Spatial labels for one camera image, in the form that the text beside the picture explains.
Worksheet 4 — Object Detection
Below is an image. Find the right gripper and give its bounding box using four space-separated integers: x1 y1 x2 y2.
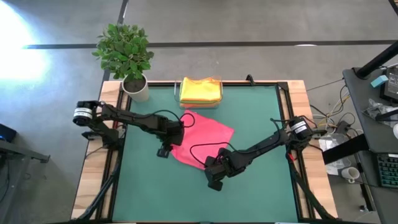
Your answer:
204 148 249 183

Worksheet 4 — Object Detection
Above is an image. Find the pink microfiber towel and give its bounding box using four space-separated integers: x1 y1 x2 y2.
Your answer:
170 109 235 171

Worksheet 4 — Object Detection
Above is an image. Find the clear plastic bin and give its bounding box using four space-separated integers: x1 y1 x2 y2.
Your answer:
174 75 223 110

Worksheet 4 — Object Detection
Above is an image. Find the teal table mat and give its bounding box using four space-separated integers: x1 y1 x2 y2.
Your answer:
111 84 304 223

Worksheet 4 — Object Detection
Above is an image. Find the potted green leafy plant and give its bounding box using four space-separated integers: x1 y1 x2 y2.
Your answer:
91 23 155 103

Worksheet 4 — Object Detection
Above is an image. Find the clear plastic bag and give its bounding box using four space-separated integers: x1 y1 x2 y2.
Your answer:
318 133 351 176

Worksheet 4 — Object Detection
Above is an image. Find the black flat bar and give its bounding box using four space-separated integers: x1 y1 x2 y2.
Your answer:
322 133 370 166

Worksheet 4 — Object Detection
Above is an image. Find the black power adapter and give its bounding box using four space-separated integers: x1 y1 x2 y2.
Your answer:
336 120 351 135

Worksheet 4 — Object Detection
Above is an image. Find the white mug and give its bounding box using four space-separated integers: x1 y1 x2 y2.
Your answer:
341 166 361 184

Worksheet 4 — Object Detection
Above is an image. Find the dark grey metal stand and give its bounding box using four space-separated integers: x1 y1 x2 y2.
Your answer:
0 139 51 224

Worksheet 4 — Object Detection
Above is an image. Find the dark grey side desk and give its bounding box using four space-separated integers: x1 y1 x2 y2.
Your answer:
341 63 398 224

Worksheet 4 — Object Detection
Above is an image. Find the crumpled clear plastic wrap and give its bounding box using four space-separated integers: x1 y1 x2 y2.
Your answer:
361 98 398 128

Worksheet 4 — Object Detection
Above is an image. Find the backlit black keyboard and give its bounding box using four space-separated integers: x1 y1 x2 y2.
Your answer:
376 152 398 189

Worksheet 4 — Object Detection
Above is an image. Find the black device with blue light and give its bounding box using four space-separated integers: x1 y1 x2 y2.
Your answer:
0 123 18 144

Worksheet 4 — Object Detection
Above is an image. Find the black elongated tool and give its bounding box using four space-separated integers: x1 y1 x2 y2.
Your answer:
374 108 398 123

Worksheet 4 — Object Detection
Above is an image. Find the small light blue box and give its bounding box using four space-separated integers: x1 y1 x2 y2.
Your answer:
370 75 389 89

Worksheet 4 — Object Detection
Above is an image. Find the black screen device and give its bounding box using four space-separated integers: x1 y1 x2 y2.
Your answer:
379 65 398 104

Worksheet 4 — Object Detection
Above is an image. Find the black diagonal pole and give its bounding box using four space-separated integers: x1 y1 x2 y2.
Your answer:
355 40 398 79

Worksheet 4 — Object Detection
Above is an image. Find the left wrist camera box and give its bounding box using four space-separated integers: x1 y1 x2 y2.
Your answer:
156 147 171 159

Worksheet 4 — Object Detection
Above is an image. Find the black right camera cable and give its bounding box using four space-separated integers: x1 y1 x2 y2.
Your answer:
189 142 240 169

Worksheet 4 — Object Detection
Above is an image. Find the black camera cable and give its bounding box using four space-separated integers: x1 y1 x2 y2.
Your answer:
149 109 196 129
189 142 240 169

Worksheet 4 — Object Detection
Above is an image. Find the black left camera cable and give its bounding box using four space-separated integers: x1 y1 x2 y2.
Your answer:
149 109 196 129

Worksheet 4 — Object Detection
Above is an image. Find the black aluminium table frame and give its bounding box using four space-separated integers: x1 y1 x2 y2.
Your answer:
95 80 313 224

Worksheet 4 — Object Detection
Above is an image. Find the black diagonal frame strut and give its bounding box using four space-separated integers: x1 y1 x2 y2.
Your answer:
76 172 118 221
292 172 338 222

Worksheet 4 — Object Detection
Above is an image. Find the yellow cable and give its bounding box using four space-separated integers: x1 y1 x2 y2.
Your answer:
325 93 352 126

